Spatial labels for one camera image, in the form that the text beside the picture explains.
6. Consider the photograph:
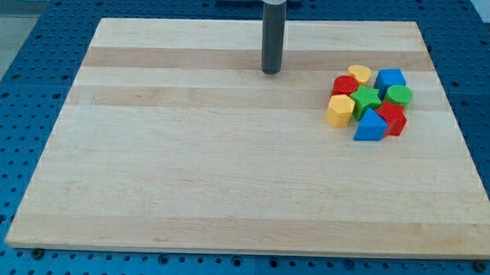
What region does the green cylinder block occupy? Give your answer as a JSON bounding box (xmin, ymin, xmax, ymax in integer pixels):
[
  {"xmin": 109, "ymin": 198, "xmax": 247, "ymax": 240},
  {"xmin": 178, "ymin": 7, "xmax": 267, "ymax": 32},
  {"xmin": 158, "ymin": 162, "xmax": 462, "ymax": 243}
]
[{"xmin": 385, "ymin": 85, "xmax": 413, "ymax": 109}]

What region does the red cube block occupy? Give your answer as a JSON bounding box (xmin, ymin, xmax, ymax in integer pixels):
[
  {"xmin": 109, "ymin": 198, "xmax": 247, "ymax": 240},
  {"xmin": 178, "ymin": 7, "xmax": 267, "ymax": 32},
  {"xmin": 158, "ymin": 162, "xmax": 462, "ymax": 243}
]
[{"xmin": 376, "ymin": 100, "xmax": 408, "ymax": 137}]

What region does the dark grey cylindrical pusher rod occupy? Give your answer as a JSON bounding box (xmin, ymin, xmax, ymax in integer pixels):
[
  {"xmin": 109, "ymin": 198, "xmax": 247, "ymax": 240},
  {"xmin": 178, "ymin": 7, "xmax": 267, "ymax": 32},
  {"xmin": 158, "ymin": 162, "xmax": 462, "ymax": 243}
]
[{"xmin": 261, "ymin": 0, "xmax": 287, "ymax": 75}]

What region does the green star block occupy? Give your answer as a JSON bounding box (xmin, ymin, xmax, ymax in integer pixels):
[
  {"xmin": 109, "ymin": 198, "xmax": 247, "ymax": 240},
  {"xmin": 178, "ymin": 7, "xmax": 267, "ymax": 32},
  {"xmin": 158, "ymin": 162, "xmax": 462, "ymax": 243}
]
[{"xmin": 350, "ymin": 85, "xmax": 382, "ymax": 121}]

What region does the blue triangle block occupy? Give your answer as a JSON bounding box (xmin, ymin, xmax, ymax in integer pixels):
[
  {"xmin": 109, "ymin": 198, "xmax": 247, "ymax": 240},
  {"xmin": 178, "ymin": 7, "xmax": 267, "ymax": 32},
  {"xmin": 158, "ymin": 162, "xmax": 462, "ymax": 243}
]
[{"xmin": 354, "ymin": 109, "xmax": 389, "ymax": 141}]

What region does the yellow heart block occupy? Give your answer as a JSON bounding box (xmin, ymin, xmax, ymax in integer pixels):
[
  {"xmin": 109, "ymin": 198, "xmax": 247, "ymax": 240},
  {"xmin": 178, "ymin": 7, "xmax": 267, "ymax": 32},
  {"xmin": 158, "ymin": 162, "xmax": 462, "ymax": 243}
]
[{"xmin": 347, "ymin": 64, "xmax": 372, "ymax": 86}]

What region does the light wooden board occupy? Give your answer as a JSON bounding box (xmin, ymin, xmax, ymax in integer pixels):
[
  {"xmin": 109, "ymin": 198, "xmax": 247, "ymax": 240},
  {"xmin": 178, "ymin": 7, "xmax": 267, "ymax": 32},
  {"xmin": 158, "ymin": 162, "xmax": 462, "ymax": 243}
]
[{"xmin": 5, "ymin": 18, "xmax": 490, "ymax": 259}]

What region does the red cylinder block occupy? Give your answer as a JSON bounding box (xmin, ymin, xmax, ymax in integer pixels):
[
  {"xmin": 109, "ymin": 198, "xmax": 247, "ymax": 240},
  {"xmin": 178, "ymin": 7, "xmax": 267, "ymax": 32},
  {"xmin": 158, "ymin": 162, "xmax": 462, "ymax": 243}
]
[{"xmin": 331, "ymin": 76, "xmax": 359, "ymax": 95}]

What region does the blue cube block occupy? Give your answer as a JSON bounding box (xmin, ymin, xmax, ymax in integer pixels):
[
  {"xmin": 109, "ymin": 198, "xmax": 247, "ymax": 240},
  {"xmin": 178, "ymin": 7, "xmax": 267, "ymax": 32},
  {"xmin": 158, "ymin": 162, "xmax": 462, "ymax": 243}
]
[{"xmin": 374, "ymin": 69, "xmax": 406, "ymax": 99}]

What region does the yellow hexagon block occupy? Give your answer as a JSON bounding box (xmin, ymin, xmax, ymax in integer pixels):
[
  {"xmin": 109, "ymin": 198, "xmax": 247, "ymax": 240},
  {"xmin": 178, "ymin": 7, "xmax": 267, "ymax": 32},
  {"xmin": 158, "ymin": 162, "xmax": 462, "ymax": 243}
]
[{"xmin": 325, "ymin": 95, "xmax": 355, "ymax": 128}]

